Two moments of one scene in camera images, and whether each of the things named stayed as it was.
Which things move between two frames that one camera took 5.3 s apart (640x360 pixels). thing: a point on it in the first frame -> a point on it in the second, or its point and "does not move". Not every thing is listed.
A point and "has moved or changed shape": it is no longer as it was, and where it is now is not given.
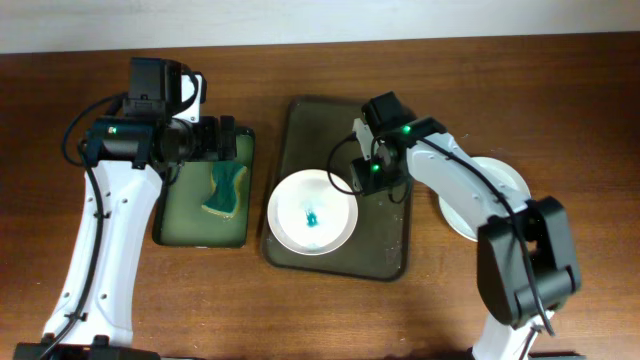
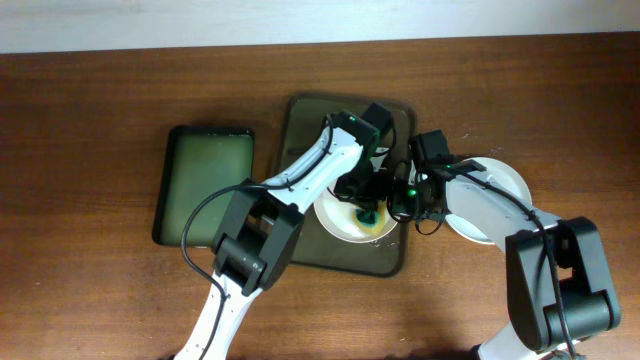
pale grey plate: (502, 172) does not move
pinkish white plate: (308, 215) has moved or changed shape
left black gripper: (211, 151) -> (348, 191)
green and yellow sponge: (228, 177) -> (370, 220)
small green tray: (178, 215) does not move
